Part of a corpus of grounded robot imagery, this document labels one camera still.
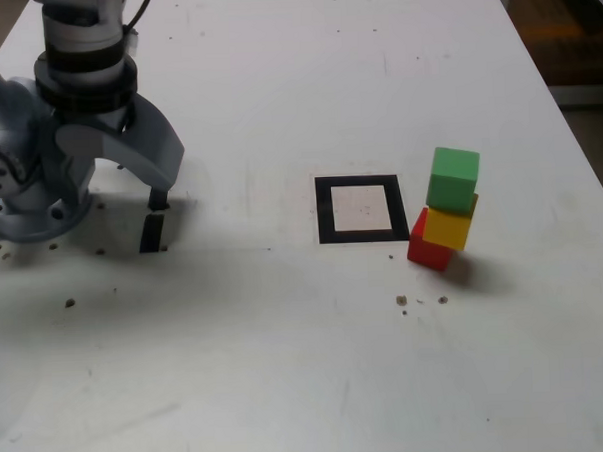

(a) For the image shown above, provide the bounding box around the black tape strip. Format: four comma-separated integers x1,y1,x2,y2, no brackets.
136,186,174,254

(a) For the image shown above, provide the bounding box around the green cube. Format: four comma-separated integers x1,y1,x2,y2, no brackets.
422,144,483,217

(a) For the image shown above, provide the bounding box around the black tape square outline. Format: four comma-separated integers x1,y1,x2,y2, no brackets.
313,172,412,246

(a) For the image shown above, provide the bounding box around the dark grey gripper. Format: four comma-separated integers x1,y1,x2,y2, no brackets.
53,95,188,199

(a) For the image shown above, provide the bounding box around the red cube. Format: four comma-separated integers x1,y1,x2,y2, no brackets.
404,205,456,273

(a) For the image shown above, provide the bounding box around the yellow cube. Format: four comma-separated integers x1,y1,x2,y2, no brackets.
420,192,483,254

